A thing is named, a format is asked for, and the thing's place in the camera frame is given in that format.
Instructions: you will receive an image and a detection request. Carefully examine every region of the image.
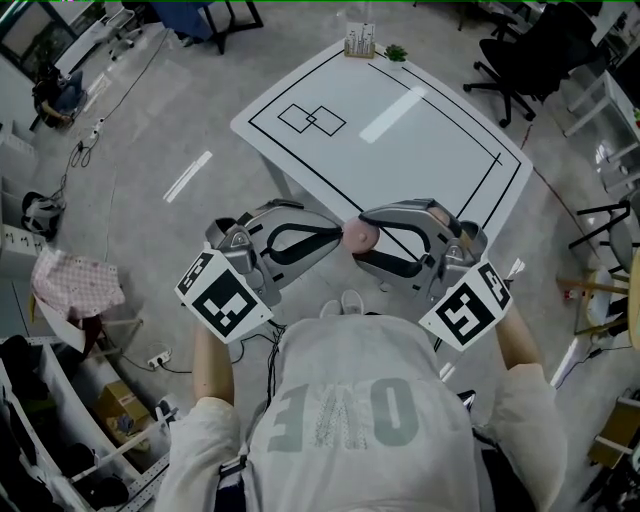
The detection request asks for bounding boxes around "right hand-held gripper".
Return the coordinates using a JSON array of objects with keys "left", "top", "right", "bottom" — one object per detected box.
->
[{"left": 354, "top": 197, "right": 514, "bottom": 350}]

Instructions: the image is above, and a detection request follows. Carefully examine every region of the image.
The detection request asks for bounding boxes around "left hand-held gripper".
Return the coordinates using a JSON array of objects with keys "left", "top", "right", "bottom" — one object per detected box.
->
[{"left": 174, "top": 198, "right": 346, "bottom": 345}]

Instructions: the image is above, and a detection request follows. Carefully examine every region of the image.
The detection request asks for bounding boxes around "small pink round object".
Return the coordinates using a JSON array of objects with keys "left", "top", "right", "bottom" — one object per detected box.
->
[{"left": 341, "top": 216, "right": 382, "bottom": 257}]

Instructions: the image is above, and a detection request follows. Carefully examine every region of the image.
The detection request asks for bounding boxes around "person's right forearm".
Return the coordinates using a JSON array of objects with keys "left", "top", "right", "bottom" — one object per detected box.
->
[{"left": 491, "top": 298, "right": 547, "bottom": 375}]

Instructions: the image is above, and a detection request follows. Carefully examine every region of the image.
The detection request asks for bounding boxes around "person's left forearm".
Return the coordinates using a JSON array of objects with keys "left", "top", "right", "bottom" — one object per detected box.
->
[{"left": 191, "top": 318, "right": 236, "bottom": 407}]

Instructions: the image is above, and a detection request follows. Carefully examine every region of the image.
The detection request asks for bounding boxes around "person's right grey shoe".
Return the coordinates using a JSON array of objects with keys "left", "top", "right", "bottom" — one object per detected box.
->
[{"left": 340, "top": 289, "right": 365, "bottom": 317}]

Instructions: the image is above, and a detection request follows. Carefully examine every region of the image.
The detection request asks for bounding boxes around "person's light grey shirt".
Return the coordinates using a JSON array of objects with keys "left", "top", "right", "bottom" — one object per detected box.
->
[{"left": 158, "top": 313, "right": 570, "bottom": 512}]

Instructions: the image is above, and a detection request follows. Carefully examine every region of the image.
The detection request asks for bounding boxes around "small green potted plant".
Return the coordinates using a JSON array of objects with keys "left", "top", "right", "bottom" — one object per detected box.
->
[{"left": 383, "top": 43, "right": 409, "bottom": 72}]

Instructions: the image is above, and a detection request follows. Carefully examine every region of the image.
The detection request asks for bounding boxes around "wooden stool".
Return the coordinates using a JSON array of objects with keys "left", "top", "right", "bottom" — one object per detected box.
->
[{"left": 556, "top": 266, "right": 632, "bottom": 337}]

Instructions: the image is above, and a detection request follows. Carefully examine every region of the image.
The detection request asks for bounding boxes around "black office chair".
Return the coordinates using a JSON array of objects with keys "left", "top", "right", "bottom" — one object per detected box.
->
[{"left": 462, "top": 3, "right": 602, "bottom": 130}]

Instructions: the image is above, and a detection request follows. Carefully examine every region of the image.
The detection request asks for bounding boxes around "pink checked cloth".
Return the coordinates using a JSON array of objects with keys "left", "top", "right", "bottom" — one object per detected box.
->
[{"left": 30, "top": 247, "right": 127, "bottom": 322}]

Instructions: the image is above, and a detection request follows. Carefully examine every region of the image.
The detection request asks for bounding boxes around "white glass-top table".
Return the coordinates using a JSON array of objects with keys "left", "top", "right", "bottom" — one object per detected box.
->
[{"left": 563, "top": 68, "right": 640, "bottom": 192}]

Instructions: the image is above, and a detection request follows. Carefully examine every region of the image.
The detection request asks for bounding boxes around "round yellow table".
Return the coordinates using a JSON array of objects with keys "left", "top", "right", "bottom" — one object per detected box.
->
[{"left": 626, "top": 248, "right": 640, "bottom": 352}]

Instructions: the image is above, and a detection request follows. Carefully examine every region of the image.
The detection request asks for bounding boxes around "brown cardboard box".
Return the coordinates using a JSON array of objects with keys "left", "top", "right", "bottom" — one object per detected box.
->
[{"left": 93, "top": 380, "right": 152, "bottom": 445}]

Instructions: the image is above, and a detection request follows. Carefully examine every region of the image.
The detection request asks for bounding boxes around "black and grey bag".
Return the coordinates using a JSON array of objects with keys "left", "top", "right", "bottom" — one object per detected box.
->
[{"left": 20, "top": 190, "right": 68, "bottom": 235}]

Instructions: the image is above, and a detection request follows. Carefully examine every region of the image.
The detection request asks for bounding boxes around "white storage box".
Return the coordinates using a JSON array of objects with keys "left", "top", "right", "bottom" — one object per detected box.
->
[{"left": 0, "top": 221, "right": 47, "bottom": 267}]

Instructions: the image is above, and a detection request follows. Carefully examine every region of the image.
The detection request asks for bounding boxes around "white metal shelf rack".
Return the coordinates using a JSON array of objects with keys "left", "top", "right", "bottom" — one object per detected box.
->
[{"left": 0, "top": 334, "right": 172, "bottom": 512}]

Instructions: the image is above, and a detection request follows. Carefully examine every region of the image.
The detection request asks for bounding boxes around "black floor cable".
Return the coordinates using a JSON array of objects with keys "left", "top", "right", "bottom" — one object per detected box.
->
[{"left": 118, "top": 351, "right": 195, "bottom": 375}]

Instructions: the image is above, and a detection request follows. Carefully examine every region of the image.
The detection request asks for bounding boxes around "black frame grey chair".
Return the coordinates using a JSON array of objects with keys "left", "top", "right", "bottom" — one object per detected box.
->
[{"left": 568, "top": 191, "right": 640, "bottom": 275}]

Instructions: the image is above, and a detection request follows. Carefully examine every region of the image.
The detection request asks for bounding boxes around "black frame table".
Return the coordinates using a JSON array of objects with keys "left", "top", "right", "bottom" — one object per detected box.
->
[{"left": 198, "top": 0, "right": 265, "bottom": 56}]

